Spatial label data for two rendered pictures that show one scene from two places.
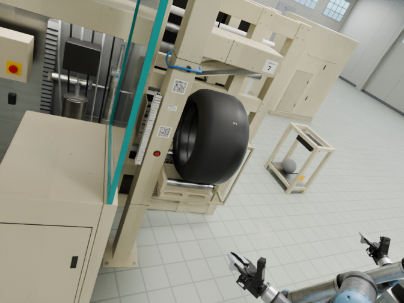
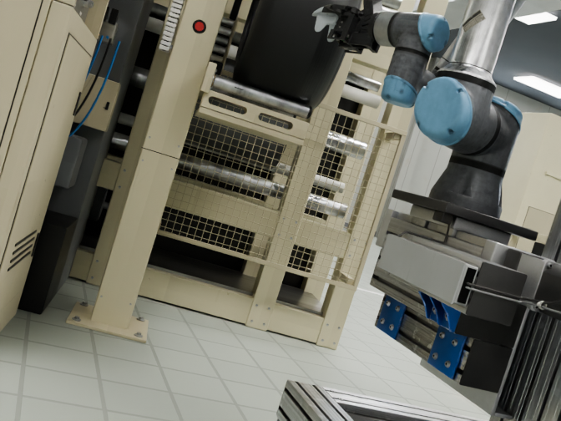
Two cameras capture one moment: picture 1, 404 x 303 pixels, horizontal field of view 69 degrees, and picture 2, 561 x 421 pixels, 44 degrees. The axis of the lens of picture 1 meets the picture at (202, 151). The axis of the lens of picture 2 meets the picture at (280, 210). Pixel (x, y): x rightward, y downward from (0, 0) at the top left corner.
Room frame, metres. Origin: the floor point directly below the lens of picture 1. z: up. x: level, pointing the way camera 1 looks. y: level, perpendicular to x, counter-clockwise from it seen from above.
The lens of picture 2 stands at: (-0.62, -0.83, 0.67)
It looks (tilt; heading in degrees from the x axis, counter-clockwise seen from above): 3 degrees down; 16
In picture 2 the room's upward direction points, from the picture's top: 17 degrees clockwise
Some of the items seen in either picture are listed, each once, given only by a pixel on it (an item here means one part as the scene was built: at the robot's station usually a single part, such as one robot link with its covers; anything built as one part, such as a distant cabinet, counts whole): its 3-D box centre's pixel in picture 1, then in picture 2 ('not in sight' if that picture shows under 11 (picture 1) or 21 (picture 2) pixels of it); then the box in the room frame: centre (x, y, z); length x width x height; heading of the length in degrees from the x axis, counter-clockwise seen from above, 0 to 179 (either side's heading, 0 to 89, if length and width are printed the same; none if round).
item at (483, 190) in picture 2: not in sight; (470, 186); (0.88, -0.77, 0.77); 0.15 x 0.15 x 0.10
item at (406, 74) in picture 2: not in sight; (408, 80); (0.85, -0.58, 0.94); 0.11 x 0.08 x 0.11; 152
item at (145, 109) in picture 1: (154, 118); (202, 50); (1.92, 0.42, 1.05); 0.20 x 0.15 x 0.30; 117
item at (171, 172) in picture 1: (180, 181); (245, 126); (1.68, 0.06, 0.80); 0.37 x 0.36 x 0.02; 27
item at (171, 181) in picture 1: (189, 183); (260, 96); (1.56, -0.01, 0.90); 0.35 x 0.05 x 0.05; 117
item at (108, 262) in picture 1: (120, 252); (110, 319); (1.55, 0.28, 0.01); 0.27 x 0.27 x 0.02; 27
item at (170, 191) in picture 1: (185, 190); (254, 114); (1.56, -0.01, 0.83); 0.36 x 0.09 x 0.06; 117
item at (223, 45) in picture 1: (233, 48); not in sight; (2.01, 0.08, 1.71); 0.61 x 0.25 x 0.15; 117
